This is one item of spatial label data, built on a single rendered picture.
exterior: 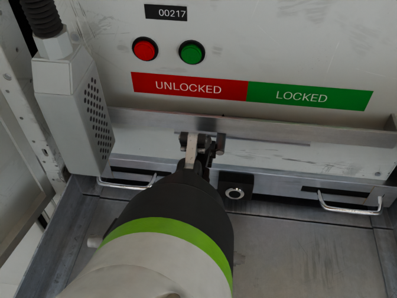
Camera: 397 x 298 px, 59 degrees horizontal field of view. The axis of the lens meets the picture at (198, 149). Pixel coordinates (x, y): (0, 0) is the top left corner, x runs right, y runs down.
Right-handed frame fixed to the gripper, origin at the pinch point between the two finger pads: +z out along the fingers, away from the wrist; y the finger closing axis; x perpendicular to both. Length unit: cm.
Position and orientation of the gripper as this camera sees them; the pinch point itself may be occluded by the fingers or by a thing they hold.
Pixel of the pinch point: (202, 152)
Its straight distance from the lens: 47.4
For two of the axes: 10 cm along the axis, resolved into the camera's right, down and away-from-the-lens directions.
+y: -0.7, 9.5, 3.2
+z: 1.1, -3.1, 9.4
